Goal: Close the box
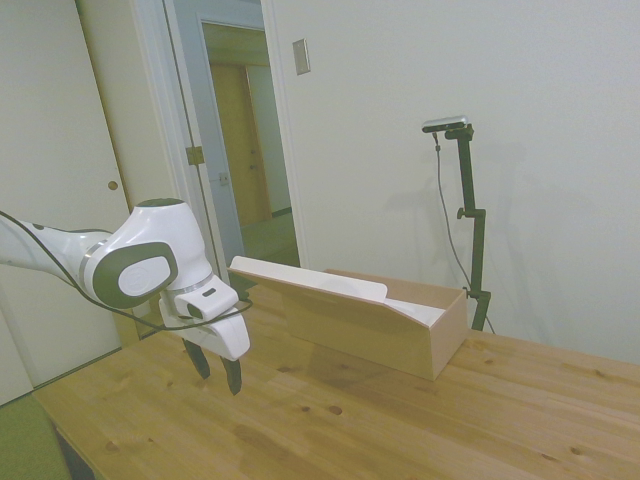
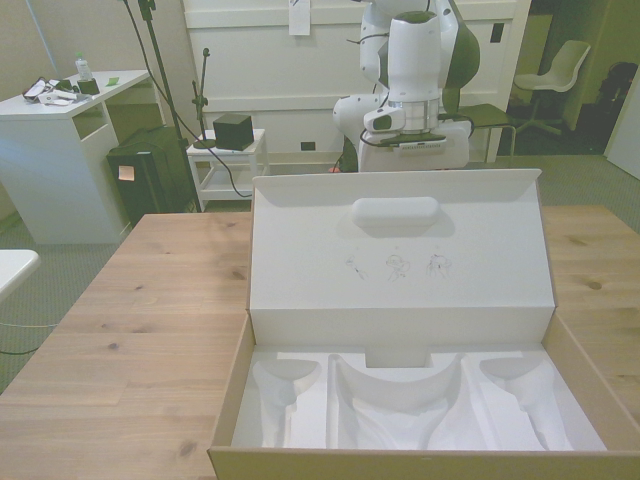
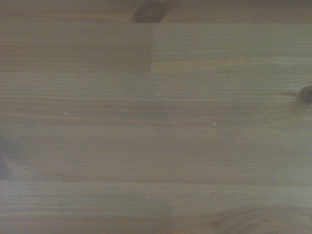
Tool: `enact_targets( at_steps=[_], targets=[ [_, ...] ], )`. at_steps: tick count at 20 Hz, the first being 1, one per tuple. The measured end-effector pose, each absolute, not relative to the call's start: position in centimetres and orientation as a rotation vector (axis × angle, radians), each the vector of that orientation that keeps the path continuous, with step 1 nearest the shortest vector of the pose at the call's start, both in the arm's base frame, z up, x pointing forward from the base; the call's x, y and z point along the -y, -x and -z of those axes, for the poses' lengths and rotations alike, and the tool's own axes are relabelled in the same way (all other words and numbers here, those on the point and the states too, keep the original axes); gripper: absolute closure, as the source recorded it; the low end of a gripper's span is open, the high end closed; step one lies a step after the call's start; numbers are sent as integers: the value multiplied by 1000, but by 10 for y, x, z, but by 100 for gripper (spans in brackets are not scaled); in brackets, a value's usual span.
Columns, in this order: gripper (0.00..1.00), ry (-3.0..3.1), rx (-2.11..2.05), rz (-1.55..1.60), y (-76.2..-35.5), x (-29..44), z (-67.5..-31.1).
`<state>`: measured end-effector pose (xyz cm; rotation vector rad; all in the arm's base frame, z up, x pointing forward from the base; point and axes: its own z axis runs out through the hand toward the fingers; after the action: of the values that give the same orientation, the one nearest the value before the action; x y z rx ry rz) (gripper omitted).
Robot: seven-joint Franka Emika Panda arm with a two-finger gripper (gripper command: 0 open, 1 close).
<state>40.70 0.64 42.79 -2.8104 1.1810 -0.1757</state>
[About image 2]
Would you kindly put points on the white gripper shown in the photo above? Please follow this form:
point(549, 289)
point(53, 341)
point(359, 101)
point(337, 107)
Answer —
point(450, 150)

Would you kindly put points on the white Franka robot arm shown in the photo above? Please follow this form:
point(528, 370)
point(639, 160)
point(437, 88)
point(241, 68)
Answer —
point(410, 65)

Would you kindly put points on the large cardboard box with lid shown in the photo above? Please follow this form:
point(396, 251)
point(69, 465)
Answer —
point(400, 295)

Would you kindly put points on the white moulded box insert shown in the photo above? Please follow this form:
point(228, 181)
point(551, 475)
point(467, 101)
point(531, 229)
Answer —
point(395, 415)

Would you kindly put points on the dark green chair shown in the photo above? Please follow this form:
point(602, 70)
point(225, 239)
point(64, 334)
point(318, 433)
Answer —
point(465, 60)

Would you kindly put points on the white swivel chair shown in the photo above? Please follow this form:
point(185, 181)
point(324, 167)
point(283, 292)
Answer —
point(560, 70)

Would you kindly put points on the black backpack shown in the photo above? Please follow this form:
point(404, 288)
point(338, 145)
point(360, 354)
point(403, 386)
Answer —
point(619, 85)

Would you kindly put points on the white hanging paper sheet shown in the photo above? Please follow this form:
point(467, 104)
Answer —
point(298, 20)

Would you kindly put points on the small white side table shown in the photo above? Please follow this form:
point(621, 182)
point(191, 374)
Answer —
point(250, 142)

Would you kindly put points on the black cube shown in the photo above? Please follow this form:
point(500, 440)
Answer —
point(231, 131)

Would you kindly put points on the short black stand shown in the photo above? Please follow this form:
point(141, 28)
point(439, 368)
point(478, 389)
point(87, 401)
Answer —
point(201, 102)

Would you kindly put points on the black computer tower case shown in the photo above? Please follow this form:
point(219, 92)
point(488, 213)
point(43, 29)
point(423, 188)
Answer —
point(150, 175)

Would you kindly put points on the tall black tripod stand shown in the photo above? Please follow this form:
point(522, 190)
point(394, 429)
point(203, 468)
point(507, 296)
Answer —
point(161, 65)

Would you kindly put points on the orange sticky note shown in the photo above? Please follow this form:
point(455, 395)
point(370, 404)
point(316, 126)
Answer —
point(126, 173)

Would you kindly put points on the green sticky note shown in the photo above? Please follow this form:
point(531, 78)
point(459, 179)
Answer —
point(113, 80)

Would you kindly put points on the small black holder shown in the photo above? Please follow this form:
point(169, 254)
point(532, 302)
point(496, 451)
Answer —
point(88, 86)

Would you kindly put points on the clear bottle with green cap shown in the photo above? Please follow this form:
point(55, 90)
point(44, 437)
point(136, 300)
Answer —
point(83, 67)

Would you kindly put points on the white flat device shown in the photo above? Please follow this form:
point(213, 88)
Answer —
point(55, 100)

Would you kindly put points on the white desk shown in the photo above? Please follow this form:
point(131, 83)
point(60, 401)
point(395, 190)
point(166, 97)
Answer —
point(45, 165)

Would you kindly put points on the white rounded table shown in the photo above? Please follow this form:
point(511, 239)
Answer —
point(15, 267)

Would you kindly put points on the black wall switch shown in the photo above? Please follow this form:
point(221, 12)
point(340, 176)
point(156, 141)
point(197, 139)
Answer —
point(497, 33)

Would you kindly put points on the black wall outlet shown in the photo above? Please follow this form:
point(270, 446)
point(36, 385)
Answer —
point(308, 146)

